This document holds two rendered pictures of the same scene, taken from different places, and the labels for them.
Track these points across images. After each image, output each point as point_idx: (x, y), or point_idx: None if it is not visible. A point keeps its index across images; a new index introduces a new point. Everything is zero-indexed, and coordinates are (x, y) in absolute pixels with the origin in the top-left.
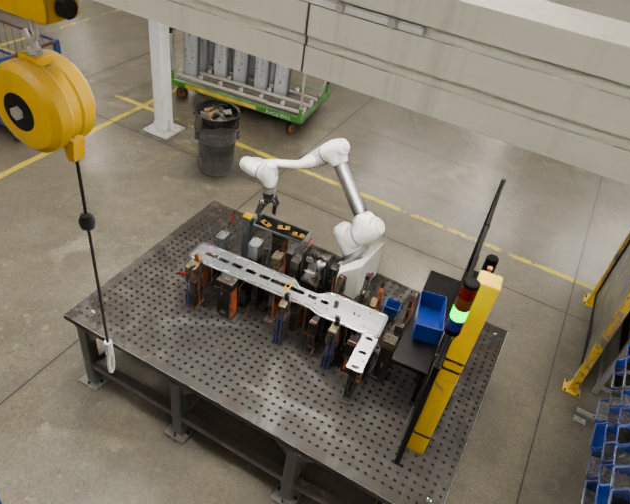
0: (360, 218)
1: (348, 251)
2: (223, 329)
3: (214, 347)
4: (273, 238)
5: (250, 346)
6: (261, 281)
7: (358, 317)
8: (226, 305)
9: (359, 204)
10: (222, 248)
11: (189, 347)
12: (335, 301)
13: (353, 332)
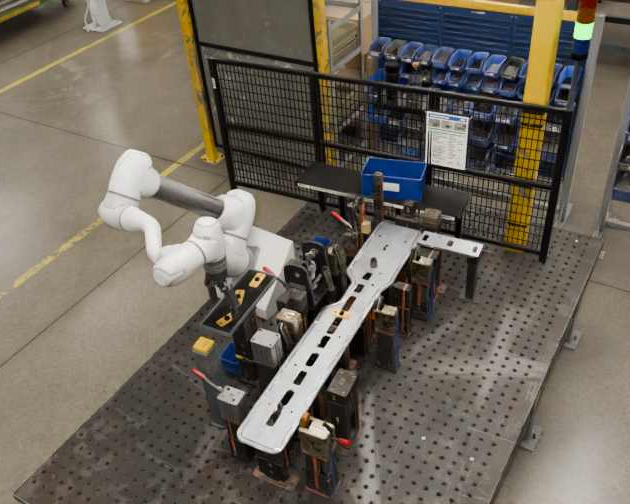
0: (232, 207)
1: (246, 259)
2: (380, 435)
3: (420, 443)
4: (245, 323)
5: (408, 398)
6: (334, 344)
7: (390, 245)
8: (355, 414)
9: (213, 198)
10: (247, 407)
11: (427, 478)
12: (374, 259)
13: None
